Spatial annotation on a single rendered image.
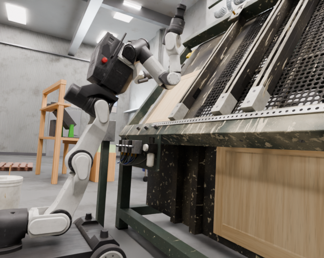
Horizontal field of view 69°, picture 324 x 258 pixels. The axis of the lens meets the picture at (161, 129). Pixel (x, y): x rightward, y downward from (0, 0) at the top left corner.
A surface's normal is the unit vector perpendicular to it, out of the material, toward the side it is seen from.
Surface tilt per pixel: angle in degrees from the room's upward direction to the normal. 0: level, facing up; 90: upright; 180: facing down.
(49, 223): 90
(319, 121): 56
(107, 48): 90
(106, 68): 90
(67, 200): 90
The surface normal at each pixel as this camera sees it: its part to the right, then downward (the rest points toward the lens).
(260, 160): -0.85, -0.08
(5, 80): 0.48, -0.04
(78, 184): 0.47, 0.40
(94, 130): 0.26, 0.32
